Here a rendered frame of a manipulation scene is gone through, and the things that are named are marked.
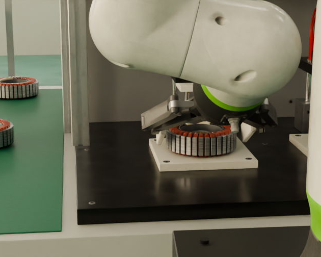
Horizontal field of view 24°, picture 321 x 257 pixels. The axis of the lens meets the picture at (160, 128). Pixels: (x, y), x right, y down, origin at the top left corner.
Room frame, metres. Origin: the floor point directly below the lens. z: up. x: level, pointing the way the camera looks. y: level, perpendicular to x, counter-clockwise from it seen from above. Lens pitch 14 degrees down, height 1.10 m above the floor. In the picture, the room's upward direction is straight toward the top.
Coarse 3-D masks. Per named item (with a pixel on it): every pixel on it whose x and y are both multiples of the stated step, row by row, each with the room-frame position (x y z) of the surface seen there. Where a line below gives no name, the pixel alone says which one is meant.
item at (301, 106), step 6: (300, 102) 1.30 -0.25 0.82; (306, 102) 1.29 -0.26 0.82; (300, 108) 1.30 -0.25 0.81; (306, 108) 1.28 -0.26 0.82; (300, 114) 1.30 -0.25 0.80; (306, 114) 1.28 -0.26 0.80; (300, 120) 1.29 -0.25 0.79; (306, 120) 1.28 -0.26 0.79; (300, 126) 1.29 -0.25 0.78; (306, 126) 1.28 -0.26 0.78; (306, 132) 1.28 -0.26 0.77
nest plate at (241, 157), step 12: (156, 144) 1.16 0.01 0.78; (240, 144) 1.16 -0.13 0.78; (156, 156) 1.10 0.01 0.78; (168, 156) 1.10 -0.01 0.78; (180, 156) 1.10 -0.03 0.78; (192, 156) 1.10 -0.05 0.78; (216, 156) 1.10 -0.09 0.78; (228, 156) 1.10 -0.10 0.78; (240, 156) 1.10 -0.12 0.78; (252, 156) 1.10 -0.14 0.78; (168, 168) 1.06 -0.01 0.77; (180, 168) 1.06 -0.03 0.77; (192, 168) 1.06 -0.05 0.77; (204, 168) 1.06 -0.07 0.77; (216, 168) 1.06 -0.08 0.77; (228, 168) 1.07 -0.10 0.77; (240, 168) 1.07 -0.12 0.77
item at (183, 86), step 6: (174, 78) 1.19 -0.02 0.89; (174, 84) 1.27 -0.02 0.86; (180, 84) 1.17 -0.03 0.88; (186, 84) 1.17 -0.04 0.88; (192, 84) 1.17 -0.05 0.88; (174, 90) 1.27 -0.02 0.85; (180, 90) 1.16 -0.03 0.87; (186, 90) 1.16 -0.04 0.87; (192, 90) 1.16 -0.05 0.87; (186, 96) 1.28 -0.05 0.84
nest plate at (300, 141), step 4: (292, 136) 1.22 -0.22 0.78; (296, 136) 1.22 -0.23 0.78; (300, 136) 1.22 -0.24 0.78; (304, 136) 1.22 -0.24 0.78; (292, 140) 1.21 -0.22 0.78; (296, 140) 1.19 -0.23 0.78; (300, 140) 1.19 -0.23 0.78; (304, 140) 1.19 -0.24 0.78; (296, 144) 1.19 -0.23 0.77; (300, 144) 1.17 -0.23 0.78; (304, 144) 1.16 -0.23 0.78; (300, 148) 1.17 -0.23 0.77; (304, 148) 1.15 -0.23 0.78; (304, 152) 1.15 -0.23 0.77
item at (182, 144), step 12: (168, 132) 1.12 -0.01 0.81; (180, 132) 1.10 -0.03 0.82; (192, 132) 1.10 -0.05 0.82; (204, 132) 1.15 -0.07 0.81; (216, 132) 1.10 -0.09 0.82; (228, 132) 1.11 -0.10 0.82; (168, 144) 1.12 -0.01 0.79; (180, 144) 1.10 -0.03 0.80; (192, 144) 1.08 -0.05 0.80; (204, 144) 1.09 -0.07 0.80; (216, 144) 1.09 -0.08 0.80; (228, 144) 1.10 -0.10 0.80; (204, 156) 1.09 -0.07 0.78
